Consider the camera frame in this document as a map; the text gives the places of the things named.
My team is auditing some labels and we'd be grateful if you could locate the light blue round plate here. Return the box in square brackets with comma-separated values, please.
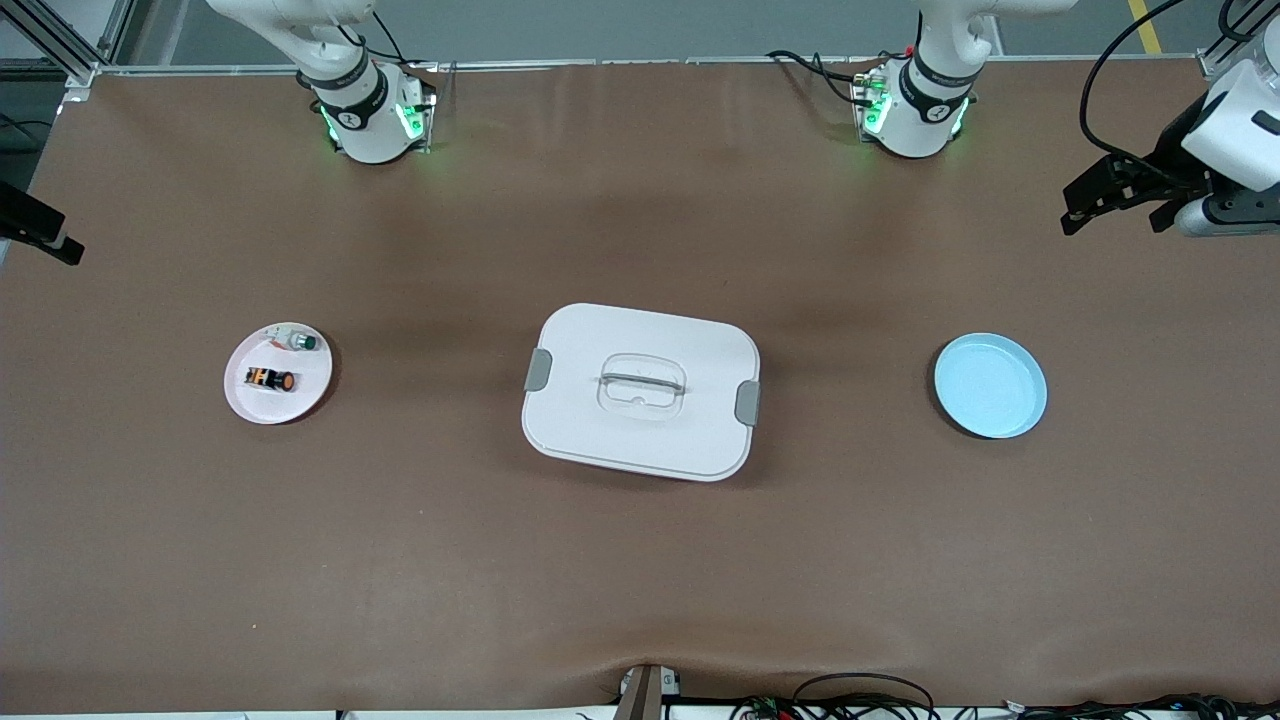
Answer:
[934, 333, 1048, 440]

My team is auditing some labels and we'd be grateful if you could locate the pink round plate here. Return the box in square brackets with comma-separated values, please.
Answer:
[224, 322, 334, 426]

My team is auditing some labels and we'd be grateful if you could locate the aluminium table edge rail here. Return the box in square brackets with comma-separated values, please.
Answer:
[100, 55, 1201, 77]

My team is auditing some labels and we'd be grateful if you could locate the tangled black cable bundle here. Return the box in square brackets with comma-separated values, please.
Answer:
[1000, 693, 1280, 720]

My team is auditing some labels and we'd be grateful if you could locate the white lidded storage box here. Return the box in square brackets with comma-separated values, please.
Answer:
[521, 303, 762, 483]

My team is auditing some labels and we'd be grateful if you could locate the aluminium frame post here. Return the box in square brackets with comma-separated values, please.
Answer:
[0, 0, 136, 86]
[1198, 0, 1280, 79]

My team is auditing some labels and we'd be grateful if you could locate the brown camera mount post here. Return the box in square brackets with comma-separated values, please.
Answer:
[615, 663, 683, 720]

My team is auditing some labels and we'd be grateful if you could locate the looped black cable bundle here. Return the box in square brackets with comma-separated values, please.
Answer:
[730, 672, 941, 720]

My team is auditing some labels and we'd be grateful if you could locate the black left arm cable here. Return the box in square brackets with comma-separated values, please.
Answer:
[1079, 0, 1193, 189]

